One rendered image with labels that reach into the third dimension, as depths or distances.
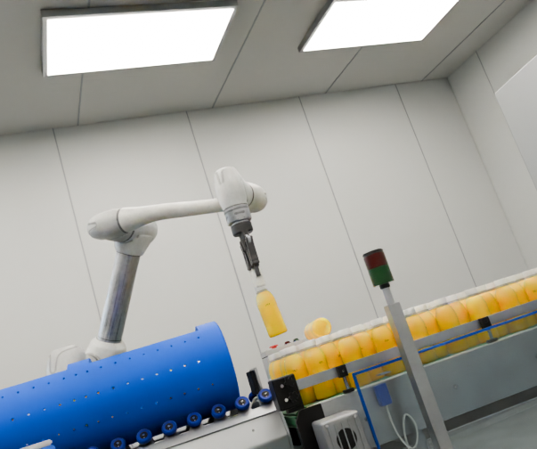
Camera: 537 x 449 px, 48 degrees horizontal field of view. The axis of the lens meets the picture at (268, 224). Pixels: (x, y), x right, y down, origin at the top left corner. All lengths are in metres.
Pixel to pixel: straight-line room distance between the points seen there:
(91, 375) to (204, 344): 0.34
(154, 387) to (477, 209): 5.06
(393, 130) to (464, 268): 1.54
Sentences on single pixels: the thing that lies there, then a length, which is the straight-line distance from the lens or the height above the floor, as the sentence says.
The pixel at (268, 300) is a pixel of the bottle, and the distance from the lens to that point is 2.05.
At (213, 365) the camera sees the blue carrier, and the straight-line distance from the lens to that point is 1.86.
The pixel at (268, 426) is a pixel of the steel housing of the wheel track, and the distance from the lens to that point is 1.89.
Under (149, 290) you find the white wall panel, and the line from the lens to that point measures 4.89.
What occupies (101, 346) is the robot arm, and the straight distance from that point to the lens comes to 2.62.
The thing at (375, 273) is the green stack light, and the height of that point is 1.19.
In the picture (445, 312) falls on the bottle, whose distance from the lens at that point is 2.06.
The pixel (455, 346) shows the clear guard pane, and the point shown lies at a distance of 1.93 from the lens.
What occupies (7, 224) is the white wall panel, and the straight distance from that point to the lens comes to 4.99.
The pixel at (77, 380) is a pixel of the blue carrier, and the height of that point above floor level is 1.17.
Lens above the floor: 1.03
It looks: 13 degrees up
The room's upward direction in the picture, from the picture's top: 18 degrees counter-clockwise
